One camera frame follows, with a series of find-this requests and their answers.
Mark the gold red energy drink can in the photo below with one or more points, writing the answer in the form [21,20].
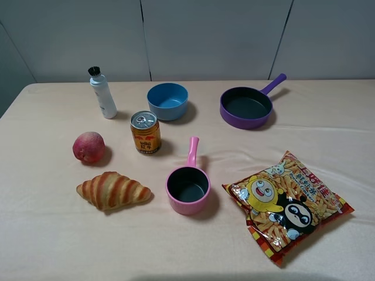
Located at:
[146,133]

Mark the blue round bowl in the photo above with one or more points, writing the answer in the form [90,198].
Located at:
[168,101]

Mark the pink saucepan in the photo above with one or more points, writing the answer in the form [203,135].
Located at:
[188,186]

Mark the purple frying pan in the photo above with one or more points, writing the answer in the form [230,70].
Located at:
[248,108]

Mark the white bottle with black brush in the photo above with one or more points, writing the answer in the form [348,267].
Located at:
[101,88]

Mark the striped croissant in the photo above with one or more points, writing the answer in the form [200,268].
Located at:
[112,190]

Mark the red peach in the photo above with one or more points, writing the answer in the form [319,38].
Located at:
[89,147]

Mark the prawn crackers snack bag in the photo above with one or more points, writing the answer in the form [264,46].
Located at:
[284,204]

